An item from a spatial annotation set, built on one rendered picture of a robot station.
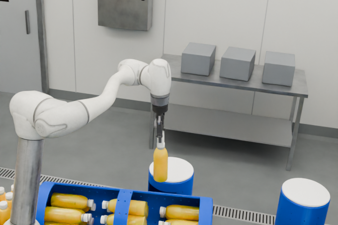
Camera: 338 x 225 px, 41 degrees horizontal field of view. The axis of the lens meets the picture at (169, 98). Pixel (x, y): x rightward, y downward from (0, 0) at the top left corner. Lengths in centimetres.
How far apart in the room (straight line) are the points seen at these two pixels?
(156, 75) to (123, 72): 16
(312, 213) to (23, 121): 172
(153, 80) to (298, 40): 347
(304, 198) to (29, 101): 171
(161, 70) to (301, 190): 127
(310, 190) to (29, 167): 170
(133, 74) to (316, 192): 138
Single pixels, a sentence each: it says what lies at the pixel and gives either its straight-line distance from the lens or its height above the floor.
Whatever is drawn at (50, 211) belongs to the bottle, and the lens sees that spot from 238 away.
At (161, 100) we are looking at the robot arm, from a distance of 207.
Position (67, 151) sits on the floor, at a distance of 505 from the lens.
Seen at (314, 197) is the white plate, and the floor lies 104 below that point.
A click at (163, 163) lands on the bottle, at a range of 226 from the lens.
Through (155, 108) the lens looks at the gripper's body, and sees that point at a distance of 210.
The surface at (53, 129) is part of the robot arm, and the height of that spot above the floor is 183.
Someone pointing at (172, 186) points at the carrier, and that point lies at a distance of 277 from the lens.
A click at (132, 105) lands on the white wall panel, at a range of 588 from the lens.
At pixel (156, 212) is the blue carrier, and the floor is 104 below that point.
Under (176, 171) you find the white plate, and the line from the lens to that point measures 285.
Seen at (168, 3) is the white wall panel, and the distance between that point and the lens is 535.
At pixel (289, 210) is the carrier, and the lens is 281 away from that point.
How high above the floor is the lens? 261
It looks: 24 degrees down
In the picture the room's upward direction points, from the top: 3 degrees clockwise
